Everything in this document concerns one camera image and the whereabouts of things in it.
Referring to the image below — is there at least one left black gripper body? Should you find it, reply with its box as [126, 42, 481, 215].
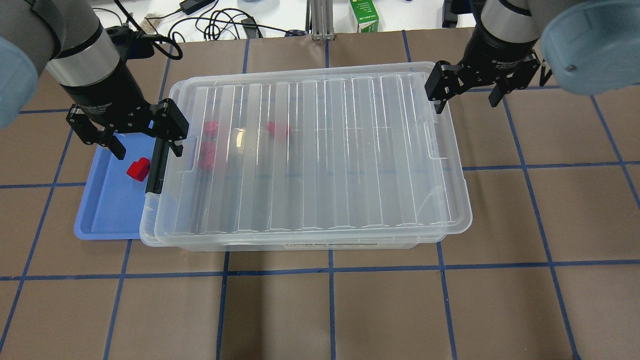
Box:
[66, 98, 190, 147]

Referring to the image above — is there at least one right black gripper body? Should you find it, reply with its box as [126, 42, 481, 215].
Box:
[424, 52, 541, 102]

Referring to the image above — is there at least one red block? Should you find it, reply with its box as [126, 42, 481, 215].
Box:
[266, 121, 291, 140]
[126, 157, 151, 182]
[202, 121, 219, 139]
[198, 141, 217, 171]

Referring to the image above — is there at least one clear plastic box lid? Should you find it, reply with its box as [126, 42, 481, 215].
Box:
[139, 61, 473, 252]

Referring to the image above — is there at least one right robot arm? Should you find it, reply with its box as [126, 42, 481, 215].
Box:
[424, 0, 640, 114]

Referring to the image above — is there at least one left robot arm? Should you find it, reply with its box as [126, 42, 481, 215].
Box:
[0, 0, 189, 160]

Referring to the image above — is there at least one clear plastic storage box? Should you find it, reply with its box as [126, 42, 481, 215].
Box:
[140, 129, 455, 252]

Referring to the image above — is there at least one blue plastic tray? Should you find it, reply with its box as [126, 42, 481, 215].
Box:
[73, 133, 155, 240]

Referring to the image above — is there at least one green white carton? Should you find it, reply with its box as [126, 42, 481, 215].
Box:
[348, 0, 380, 34]

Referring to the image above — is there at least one black power adapter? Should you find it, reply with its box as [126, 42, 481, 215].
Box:
[179, 0, 217, 15]

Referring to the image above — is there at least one black box latch handle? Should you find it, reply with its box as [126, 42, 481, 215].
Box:
[145, 138, 170, 194]

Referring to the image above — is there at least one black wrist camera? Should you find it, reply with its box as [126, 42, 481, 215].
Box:
[106, 26, 154, 62]

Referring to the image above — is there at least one aluminium frame post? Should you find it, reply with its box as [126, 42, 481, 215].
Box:
[305, 0, 335, 41]

